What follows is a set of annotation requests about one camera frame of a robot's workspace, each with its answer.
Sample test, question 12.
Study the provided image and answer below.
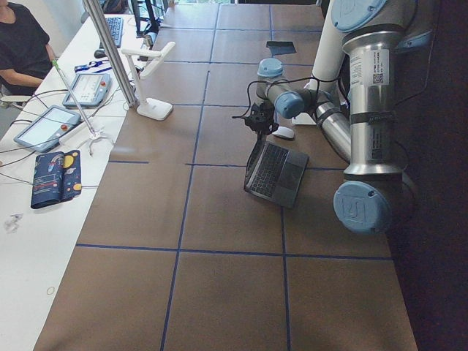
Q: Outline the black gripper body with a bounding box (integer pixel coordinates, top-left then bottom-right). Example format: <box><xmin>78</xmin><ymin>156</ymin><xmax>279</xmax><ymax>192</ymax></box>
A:
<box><xmin>244</xmin><ymin>102</ymin><xmax>278</xmax><ymax>136</ymax></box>

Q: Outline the black mouse pad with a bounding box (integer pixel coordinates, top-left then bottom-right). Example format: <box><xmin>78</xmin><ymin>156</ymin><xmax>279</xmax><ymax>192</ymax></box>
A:
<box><xmin>266</xmin><ymin>40</ymin><xmax>296</xmax><ymax>56</ymax></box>

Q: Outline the aluminium frame post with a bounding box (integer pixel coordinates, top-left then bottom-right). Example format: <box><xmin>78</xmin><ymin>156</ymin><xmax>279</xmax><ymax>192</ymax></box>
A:
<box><xmin>83</xmin><ymin>0</ymin><xmax>137</xmax><ymax>107</ymax></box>

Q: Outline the person in black shirt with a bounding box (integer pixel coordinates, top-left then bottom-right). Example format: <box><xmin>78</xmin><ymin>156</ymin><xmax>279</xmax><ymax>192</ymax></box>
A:
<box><xmin>1</xmin><ymin>1</ymin><xmax>55</xmax><ymax>96</ymax></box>

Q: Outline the teach pendant tablet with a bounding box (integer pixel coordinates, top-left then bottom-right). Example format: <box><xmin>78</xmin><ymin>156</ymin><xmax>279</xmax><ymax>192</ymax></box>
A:
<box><xmin>14</xmin><ymin>105</ymin><xmax>80</xmax><ymax>153</ymax></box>
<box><xmin>71</xmin><ymin>73</ymin><xmax>111</xmax><ymax>108</ymax></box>

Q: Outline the near teach pendant tablet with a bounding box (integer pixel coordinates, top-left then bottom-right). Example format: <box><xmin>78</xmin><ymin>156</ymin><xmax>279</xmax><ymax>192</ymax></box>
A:
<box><xmin>14</xmin><ymin>105</ymin><xmax>80</xmax><ymax>153</ymax></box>

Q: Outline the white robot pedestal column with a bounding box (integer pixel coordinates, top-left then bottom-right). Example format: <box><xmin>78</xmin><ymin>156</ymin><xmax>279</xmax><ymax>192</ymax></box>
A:
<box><xmin>309</xmin><ymin>1</ymin><xmax>344</xmax><ymax>93</ymax></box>

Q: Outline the black keyboard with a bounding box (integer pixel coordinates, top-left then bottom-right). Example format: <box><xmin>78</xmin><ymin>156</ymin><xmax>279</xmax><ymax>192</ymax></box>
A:
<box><xmin>105</xmin><ymin>17</ymin><xmax>124</xmax><ymax>48</ymax></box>

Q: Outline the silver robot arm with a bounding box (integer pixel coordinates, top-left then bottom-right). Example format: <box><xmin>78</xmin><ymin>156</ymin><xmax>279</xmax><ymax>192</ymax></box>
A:
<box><xmin>243</xmin><ymin>1</ymin><xmax>437</xmax><ymax>234</ymax></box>

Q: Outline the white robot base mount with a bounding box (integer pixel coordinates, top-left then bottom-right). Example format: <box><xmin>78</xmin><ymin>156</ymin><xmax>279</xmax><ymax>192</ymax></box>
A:
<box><xmin>291</xmin><ymin>113</ymin><xmax>317</xmax><ymax>126</ymax></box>

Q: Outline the white computer mouse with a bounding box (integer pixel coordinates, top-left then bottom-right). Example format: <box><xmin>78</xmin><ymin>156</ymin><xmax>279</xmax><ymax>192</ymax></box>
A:
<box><xmin>273</xmin><ymin>127</ymin><xmax>295</xmax><ymax>140</ymax></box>

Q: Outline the thin metal rod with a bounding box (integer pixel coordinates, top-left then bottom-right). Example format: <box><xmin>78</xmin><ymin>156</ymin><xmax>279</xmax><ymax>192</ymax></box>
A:
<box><xmin>52</xmin><ymin>60</ymin><xmax>98</xmax><ymax>140</ymax></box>

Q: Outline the space pattern pencil pouch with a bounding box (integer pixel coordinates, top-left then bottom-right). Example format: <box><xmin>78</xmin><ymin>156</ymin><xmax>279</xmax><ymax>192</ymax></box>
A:
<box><xmin>30</xmin><ymin>150</ymin><xmax>82</xmax><ymax>209</ymax></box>

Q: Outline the far teach pendant tablet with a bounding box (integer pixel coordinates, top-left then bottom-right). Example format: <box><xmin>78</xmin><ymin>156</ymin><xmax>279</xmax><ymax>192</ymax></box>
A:
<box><xmin>71</xmin><ymin>73</ymin><xmax>111</xmax><ymax>108</ymax></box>

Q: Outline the white desk lamp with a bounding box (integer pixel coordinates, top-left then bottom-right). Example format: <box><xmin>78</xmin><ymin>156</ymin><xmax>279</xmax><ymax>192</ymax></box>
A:
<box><xmin>121</xmin><ymin>41</ymin><xmax>176</xmax><ymax>121</ymax></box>

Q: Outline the dark grey laptop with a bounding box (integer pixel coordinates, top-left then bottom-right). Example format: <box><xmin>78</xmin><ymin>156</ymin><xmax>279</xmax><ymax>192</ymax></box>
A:
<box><xmin>244</xmin><ymin>139</ymin><xmax>309</xmax><ymax>208</ymax></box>

